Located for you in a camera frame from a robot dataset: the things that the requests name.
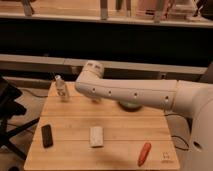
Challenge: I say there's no black smartphone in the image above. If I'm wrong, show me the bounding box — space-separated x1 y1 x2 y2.
41 124 53 148

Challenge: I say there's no white sponge block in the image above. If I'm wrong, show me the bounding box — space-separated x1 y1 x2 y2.
90 126 104 148

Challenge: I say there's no long grey bench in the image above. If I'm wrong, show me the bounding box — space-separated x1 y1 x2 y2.
0 54 207 81

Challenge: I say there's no black floor cable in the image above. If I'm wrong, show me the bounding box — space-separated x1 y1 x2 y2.
171 134 190 152

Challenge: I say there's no clear plastic water bottle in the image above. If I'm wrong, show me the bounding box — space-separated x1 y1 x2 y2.
55 75 69 102

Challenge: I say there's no translucent plastic cup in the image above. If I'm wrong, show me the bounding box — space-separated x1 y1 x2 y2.
92 97 101 103

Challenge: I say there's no black chair base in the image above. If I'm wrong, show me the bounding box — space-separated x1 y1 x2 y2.
0 76 39 160

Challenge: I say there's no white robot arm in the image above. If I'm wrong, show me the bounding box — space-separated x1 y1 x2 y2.
75 61 213 171

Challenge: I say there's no orange carrot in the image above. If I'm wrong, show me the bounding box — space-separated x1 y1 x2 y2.
138 142 151 166

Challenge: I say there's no green bowl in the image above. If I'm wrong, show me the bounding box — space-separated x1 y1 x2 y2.
119 102 142 111

